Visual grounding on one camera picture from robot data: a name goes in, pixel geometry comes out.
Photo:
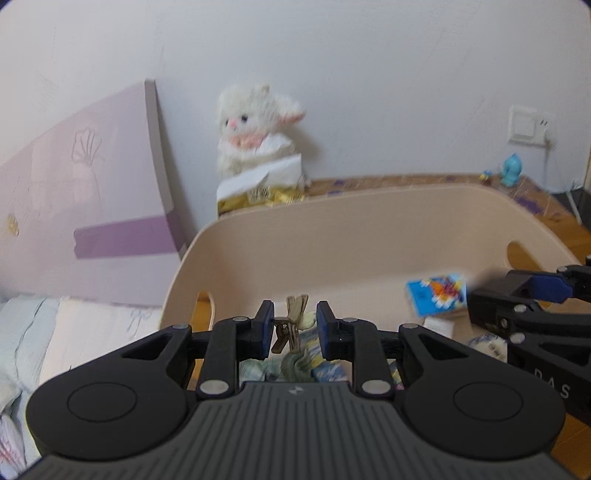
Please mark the white wall switch socket plate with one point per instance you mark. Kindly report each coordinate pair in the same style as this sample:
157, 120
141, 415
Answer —
531, 125

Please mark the blue white patterned tissue pack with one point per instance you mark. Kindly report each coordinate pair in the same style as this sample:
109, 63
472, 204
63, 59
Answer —
487, 346

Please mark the pink purple headboard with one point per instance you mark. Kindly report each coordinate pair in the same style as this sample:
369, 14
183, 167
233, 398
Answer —
92, 198

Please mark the white plush lamb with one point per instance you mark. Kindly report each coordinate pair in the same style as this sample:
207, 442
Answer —
251, 124

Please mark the black side table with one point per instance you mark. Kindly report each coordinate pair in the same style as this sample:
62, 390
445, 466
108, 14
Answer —
579, 205

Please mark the beige plastic storage bin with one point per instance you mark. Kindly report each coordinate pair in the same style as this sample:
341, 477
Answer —
369, 240

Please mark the cartoon print tissue pack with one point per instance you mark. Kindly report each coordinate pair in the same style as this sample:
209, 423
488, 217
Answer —
436, 293

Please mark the white pillow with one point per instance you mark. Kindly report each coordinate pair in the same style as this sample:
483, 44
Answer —
101, 337

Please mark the blue toy figure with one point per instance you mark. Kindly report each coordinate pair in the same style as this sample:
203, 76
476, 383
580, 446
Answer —
511, 170

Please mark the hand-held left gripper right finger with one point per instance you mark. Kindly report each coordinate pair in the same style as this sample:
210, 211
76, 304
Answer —
324, 328

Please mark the floral blanket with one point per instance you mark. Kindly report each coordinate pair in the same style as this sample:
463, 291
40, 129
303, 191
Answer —
9, 438

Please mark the white paper sheet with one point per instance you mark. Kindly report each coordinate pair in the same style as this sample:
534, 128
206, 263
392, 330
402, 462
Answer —
270, 170

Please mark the blue checked pillow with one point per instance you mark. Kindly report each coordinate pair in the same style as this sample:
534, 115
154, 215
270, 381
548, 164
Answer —
21, 337

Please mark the brown purple printed mat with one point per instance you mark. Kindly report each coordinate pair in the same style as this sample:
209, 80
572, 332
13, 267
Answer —
531, 199

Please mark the gold box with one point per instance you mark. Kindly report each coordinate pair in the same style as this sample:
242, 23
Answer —
240, 201

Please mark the green checked scrunchie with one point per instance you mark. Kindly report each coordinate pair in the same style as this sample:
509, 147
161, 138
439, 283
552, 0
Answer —
295, 365

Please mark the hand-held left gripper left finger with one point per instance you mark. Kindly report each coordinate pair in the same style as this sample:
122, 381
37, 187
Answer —
265, 324

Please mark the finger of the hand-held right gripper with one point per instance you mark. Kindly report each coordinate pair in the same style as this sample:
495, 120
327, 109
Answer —
496, 307
547, 286

